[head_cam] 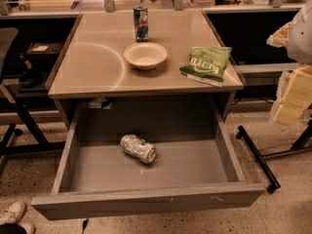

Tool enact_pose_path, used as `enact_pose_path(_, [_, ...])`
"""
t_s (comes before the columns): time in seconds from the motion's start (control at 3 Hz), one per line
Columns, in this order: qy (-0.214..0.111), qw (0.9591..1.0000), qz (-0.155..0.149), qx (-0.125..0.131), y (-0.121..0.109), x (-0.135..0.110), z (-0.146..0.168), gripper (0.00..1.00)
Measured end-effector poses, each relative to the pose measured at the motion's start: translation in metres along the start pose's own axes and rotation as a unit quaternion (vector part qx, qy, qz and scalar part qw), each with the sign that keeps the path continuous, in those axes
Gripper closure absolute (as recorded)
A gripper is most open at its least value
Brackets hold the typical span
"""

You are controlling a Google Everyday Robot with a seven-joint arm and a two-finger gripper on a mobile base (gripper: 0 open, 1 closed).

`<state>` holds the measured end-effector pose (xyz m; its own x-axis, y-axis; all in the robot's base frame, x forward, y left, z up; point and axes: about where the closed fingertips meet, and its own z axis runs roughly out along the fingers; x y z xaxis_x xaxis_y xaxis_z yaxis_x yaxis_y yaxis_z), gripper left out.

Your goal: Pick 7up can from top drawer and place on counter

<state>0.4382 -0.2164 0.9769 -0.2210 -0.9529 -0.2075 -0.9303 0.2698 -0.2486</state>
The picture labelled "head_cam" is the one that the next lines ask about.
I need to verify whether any white paper bowl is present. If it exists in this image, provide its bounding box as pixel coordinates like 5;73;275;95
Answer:
124;42;168;70

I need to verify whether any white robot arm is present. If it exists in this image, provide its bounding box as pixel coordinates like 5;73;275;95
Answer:
266;0;312;125

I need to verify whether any grey counter cabinet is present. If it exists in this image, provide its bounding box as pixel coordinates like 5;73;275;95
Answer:
47;9;243;125

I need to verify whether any open grey top drawer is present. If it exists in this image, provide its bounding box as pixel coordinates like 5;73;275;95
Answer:
31;94;264;220

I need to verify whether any blue red energy drink can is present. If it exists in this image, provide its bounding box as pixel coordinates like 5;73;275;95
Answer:
134;5;148;42

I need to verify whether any white sneaker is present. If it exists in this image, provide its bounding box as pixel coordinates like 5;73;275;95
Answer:
0;201;35;234

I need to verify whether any green chip bag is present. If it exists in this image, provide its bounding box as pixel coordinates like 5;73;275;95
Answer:
179;47;232;87

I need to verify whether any black object on shelf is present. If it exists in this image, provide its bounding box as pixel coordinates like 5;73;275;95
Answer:
19;69;43;88

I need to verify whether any silver green 7up can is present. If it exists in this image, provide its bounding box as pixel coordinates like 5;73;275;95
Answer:
120;135;156;164

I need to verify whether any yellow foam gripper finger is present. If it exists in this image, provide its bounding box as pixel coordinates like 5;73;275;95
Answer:
272;65;312;125

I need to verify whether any black metal stand leg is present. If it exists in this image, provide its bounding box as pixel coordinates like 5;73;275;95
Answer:
236;126;281;194

